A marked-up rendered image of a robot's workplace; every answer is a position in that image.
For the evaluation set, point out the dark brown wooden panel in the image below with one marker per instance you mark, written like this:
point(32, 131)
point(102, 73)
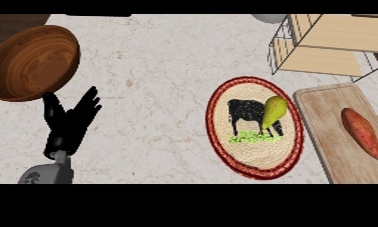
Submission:
point(20, 24)

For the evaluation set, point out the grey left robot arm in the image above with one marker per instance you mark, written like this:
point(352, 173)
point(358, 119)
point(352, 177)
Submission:
point(49, 172)

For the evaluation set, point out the orange sweet potato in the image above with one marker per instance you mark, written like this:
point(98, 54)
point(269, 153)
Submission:
point(361, 132)

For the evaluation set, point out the brown wooden bowl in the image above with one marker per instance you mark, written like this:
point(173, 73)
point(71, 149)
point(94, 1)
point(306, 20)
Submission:
point(36, 63)

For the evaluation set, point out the pale wooden cutting board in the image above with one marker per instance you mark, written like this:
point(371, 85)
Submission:
point(345, 136)

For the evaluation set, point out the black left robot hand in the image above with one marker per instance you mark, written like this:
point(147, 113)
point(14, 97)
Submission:
point(69, 122)

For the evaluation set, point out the round woven cow placemat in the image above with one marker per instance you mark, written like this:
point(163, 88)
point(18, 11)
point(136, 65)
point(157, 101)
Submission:
point(255, 127)

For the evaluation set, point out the yellow-green squash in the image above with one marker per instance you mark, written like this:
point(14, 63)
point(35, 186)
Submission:
point(274, 111)

